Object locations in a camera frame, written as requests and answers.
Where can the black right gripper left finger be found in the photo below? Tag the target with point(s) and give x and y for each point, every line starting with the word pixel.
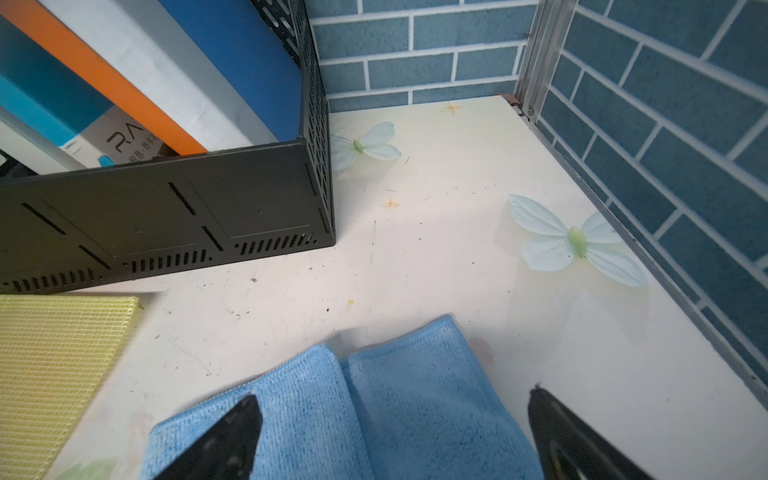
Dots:
pixel 225 451

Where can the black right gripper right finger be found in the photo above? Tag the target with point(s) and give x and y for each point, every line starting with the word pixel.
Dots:
pixel 569 448

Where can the blue microfiber cloth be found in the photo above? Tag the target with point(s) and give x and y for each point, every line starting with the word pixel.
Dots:
pixel 419 407

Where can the yellow mesh document bag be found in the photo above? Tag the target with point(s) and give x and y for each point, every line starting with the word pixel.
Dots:
pixel 55 352

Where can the black mesh file holder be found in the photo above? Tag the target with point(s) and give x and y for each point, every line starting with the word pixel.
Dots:
pixel 87 227

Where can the teal book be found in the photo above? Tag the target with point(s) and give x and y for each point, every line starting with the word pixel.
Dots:
pixel 42 92

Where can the blue folder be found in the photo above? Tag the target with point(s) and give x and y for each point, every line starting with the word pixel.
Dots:
pixel 254 46

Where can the white grey booklet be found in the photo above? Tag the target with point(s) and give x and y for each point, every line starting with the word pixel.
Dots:
pixel 142 41

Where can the orange book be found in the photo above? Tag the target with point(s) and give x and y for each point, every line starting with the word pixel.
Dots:
pixel 38 23

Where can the aluminium corner post right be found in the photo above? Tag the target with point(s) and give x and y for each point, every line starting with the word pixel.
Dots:
pixel 545 43

